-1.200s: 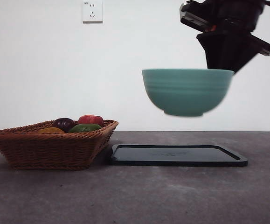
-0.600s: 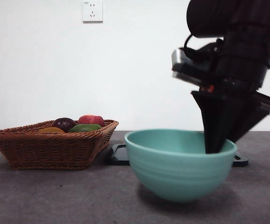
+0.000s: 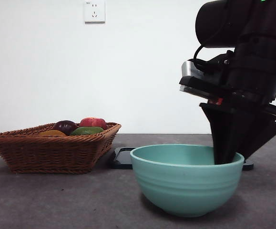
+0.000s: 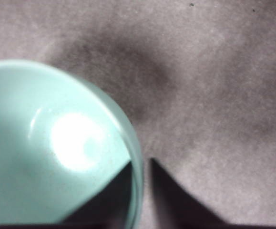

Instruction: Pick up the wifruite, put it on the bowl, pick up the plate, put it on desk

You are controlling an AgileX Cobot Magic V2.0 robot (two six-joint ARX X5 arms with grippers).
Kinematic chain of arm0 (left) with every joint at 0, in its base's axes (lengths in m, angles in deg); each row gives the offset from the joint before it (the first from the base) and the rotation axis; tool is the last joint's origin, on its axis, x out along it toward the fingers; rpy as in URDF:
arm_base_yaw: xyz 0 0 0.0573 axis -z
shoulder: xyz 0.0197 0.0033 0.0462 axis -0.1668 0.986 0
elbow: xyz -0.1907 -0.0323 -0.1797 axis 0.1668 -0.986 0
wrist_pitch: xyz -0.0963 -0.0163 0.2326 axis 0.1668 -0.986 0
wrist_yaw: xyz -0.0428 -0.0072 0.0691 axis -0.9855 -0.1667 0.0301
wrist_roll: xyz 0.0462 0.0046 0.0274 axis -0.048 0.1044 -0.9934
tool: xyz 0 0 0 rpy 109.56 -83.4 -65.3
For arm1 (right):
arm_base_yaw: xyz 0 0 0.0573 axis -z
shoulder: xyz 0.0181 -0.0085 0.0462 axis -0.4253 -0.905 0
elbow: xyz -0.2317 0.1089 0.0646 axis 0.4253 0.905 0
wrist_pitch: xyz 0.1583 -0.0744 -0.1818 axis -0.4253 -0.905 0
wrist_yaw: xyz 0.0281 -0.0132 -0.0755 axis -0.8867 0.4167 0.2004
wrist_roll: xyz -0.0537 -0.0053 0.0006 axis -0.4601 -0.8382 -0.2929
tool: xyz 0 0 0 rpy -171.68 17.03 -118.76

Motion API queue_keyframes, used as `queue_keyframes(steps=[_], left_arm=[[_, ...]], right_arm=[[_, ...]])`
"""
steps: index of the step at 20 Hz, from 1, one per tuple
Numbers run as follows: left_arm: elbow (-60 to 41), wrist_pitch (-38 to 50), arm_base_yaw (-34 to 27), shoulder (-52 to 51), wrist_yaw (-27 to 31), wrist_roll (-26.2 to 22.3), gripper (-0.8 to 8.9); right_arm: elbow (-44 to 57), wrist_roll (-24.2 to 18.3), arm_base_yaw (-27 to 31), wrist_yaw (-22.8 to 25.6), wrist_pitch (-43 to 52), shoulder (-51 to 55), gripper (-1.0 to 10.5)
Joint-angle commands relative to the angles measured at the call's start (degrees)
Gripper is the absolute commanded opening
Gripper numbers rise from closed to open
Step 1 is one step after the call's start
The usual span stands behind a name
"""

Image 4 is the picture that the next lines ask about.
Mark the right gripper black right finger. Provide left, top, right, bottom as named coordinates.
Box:
left=149, top=157, right=276, bottom=229

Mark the teal ribbed bowl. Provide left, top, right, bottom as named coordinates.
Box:
left=0, top=59, right=145, bottom=229

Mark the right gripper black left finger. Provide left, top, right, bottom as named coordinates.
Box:
left=0, top=160, right=138, bottom=229

